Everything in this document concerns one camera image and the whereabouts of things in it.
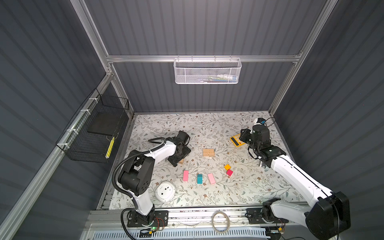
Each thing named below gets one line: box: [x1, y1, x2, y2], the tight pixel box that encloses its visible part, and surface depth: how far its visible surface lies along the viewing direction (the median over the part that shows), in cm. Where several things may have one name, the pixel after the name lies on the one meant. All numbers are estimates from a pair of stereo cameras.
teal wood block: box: [196, 174, 204, 185], surface depth 88 cm
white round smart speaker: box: [155, 181, 176, 203], surface depth 80 cm
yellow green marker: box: [105, 136, 115, 159], surface depth 70 cm
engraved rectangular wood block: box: [202, 148, 215, 157], surface depth 98 cm
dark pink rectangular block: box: [182, 170, 190, 182], surface depth 90 cm
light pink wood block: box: [207, 172, 216, 185], surface depth 88 cm
